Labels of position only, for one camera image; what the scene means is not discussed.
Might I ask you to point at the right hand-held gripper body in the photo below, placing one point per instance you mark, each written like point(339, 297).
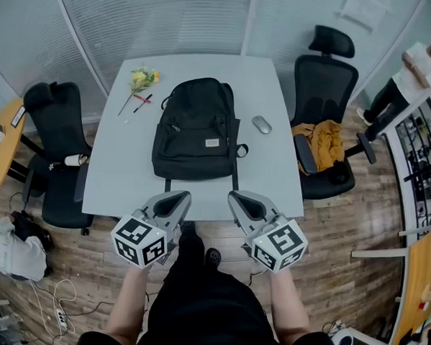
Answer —
point(280, 243)

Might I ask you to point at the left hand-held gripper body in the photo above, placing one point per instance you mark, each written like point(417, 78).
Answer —
point(140, 240)

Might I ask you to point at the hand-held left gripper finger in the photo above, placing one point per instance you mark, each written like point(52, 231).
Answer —
point(167, 194)
point(181, 213)

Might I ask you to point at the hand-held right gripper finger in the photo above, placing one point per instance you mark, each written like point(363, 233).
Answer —
point(240, 216)
point(268, 204)

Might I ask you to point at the black backpack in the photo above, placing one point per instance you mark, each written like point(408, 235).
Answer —
point(196, 131)

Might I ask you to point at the person's left forearm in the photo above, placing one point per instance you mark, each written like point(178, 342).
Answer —
point(127, 300)

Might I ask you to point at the person's right forearm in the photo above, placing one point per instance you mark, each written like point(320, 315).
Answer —
point(289, 305)

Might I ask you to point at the person's black shoe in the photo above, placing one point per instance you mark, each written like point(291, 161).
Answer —
point(187, 227)
point(213, 257)

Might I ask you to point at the white table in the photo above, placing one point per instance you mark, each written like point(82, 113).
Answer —
point(266, 171)

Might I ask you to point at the silver computer mouse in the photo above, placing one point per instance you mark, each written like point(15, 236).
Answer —
point(262, 124)

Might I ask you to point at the orange cloth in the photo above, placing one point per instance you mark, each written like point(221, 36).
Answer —
point(327, 141)

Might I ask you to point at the black marker pen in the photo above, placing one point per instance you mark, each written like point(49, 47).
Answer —
point(141, 104)

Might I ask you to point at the person's black clothing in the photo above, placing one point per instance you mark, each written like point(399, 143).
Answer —
point(208, 312)

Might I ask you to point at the red pen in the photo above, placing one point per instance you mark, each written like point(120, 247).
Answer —
point(142, 98)

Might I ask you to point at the white cup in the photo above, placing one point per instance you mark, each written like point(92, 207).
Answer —
point(72, 160)

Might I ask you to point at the black cloth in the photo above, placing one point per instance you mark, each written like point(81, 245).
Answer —
point(32, 230)

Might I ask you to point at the white power strip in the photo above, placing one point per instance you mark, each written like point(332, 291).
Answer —
point(61, 318)

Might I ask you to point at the white round appliance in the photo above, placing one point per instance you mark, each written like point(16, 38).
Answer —
point(343, 342)

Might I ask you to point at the yellow artificial flower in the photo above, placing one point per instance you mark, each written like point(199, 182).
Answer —
point(143, 76)

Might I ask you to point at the white printed tote bag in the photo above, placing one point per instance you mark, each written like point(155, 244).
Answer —
point(13, 251)

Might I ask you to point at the black padded office chair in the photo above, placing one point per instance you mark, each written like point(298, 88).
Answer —
point(59, 124)

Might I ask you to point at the black mesh office chair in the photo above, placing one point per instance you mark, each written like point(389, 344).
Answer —
point(324, 87)

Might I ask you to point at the wooden desk with white legs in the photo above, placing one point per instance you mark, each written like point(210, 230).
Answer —
point(421, 272)

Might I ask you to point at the black metal shelf rack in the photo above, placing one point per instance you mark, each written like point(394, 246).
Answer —
point(425, 161)

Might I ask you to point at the black and white card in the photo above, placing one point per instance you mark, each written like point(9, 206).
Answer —
point(18, 116)

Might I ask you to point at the white paper notice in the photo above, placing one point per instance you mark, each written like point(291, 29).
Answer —
point(362, 10)

